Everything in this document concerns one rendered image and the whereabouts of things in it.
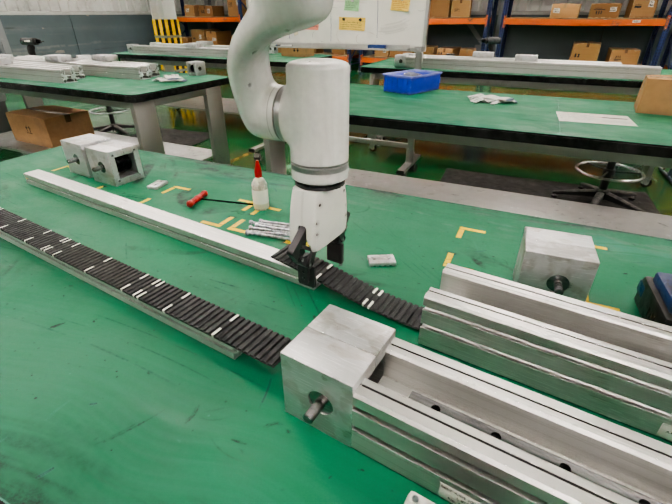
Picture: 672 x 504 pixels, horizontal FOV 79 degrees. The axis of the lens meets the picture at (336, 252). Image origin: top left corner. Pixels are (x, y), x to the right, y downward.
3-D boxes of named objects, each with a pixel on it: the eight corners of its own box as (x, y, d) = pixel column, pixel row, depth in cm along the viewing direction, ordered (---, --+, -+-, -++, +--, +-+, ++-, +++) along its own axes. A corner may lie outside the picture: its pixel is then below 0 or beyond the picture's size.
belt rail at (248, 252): (27, 183, 113) (23, 173, 112) (42, 179, 116) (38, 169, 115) (313, 290, 69) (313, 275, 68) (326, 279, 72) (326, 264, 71)
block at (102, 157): (86, 183, 113) (75, 149, 109) (122, 171, 122) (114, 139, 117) (108, 189, 109) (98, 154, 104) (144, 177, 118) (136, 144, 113)
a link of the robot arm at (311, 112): (274, 163, 58) (335, 171, 55) (266, 60, 51) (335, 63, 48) (301, 147, 64) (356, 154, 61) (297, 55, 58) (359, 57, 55)
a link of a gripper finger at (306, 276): (299, 245, 64) (301, 280, 67) (286, 254, 62) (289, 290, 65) (316, 250, 62) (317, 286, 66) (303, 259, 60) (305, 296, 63)
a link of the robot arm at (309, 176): (313, 147, 65) (314, 165, 66) (278, 162, 58) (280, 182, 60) (360, 155, 61) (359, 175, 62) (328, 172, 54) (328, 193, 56)
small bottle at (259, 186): (254, 205, 100) (249, 158, 94) (270, 204, 101) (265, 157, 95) (252, 211, 97) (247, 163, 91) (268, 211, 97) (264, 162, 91)
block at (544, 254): (512, 309, 65) (525, 258, 60) (513, 272, 74) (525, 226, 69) (582, 324, 62) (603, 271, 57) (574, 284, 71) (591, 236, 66)
